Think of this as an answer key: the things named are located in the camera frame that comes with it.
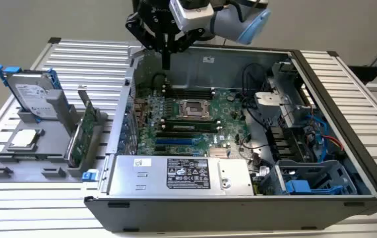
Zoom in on silver chipset heat sink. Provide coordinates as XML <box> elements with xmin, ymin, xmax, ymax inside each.
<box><xmin>207</xmin><ymin>148</ymin><xmax>230</xmax><ymax>157</ymax></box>

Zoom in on blue expansion slot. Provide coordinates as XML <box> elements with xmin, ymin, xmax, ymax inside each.
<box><xmin>154</xmin><ymin>139</ymin><xmax>194</xmax><ymax>146</ymax></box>

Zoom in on silver metal drive cage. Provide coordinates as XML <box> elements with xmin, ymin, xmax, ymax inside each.
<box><xmin>253</xmin><ymin>61</ymin><xmax>317</xmax><ymax>128</ymax></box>

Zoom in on green motherboard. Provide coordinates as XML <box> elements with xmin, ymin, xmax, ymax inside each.
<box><xmin>134</xmin><ymin>89</ymin><xmax>251</xmax><ymax>158</ymax></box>

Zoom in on graphics card with black shroud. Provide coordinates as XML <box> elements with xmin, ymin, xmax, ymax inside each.
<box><xmin>63</xmin><ymin>85</ymin><xmax>102</xmax><ymax>167</ymax></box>

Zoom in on grey parts rack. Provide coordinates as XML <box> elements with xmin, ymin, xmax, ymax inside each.
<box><xmin>0</xmin><ymin>89</ymin><xmax>113</xmax><ymax>183</ymax></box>

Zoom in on CPU socket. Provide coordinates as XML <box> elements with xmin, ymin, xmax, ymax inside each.
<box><xmin>174</xmin><ymin>99</ymin><xmax>210</xmax><ymax>117</ymax></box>

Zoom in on silver power supply unit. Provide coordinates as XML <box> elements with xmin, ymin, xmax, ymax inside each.
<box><xmin>106</xmin><ymin>155</ymin><xmax>254</xmax><ymax>196</ymax></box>

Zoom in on silver CPU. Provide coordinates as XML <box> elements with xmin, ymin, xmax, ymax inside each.
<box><xmin>10</xmin><ymin>129</ymin><xmax>39</xmax><ymax>147</ymax></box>

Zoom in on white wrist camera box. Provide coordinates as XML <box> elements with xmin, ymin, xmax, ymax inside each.
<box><xmin>169</xmin><ymin>0</ymin><xmax>214</xmax><ymax>32</ymax></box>

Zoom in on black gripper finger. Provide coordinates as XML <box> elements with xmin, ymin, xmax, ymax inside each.
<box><xmin>166</xmin><ymin>29</ymin><xmax>203</xmax><ymax>70</ymax></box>
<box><xmin>123</xmin><ymin>13</ymin><xmax>167</xmax><ymax>70</ymax></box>

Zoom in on green RAM stick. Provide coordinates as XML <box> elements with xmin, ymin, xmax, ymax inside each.
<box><xmin>163</xmin><ymin>123</ymin><xmax>218</xmax><ymax>132</ymax></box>
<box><xmin>9</xmin><ymin>153</ymin><xmax>63</xmax><ymax>160</ymax></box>

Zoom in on black expansion slot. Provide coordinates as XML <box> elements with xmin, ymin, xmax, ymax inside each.
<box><xmin>157</xmin><ymin>132</ymin><xmax>193</xmax><ymax>139</ymax></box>

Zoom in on red yellow power wires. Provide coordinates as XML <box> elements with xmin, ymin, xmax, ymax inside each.
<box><xmin>322</xmin><ymin>134</ymin><xmax>345</xmax><ymax>151</ymax></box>

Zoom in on blue plastic disk carrier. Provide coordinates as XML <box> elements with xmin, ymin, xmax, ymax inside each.
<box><xmin>283</xmin><ymin>178</ymin><xmax>345</xmax><ymax>196</ymax></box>

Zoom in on blue case latch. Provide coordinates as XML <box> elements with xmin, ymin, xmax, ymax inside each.
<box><xmin>81</xmin><ymin>169</ymin><xmax>98</xmax><ymax>183</ymax></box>

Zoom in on open black PC case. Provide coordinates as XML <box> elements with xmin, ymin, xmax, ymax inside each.
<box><xmin>83</xmin><ymin>41</ymin><xmax>377</xmax><ymax>234</ymax></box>

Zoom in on hard disk in blue carrier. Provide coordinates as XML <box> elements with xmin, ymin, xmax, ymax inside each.
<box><xmin>0</xmin><ymin>64</ymin><xmax>63</xmax><ymax>122</ymax></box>

